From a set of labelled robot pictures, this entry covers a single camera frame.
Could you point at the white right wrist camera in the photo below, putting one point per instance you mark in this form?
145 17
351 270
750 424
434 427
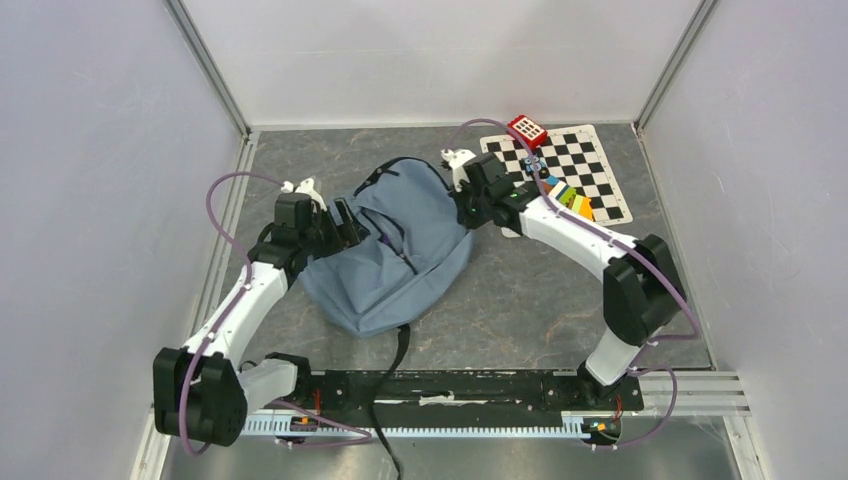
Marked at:
455 161

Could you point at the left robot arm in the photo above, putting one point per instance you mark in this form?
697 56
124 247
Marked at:
199 393

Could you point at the blue student backpack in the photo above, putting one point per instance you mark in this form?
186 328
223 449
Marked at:
377 287

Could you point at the colourful block stack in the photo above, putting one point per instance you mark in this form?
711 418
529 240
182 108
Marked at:
560 191

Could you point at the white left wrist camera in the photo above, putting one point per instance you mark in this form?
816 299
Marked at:
309 186

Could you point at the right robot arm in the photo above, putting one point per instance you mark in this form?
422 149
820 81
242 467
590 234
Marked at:
641 287

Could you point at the red calculator toy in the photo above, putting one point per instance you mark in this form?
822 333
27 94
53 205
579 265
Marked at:
525 128

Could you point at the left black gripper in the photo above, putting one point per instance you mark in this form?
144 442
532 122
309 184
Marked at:
343 235

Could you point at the checkered chess board mat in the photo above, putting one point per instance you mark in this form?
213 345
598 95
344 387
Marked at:
574 155

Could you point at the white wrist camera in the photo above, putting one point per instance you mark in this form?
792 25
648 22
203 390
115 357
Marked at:
309 186
455 161

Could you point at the orange yellow block toy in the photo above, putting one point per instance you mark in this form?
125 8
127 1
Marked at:
581 205

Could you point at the blue robot toy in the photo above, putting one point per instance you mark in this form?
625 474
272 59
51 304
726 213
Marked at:
532 165

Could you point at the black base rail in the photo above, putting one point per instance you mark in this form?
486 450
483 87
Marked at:
460 398

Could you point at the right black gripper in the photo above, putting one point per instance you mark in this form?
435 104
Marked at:
469 220

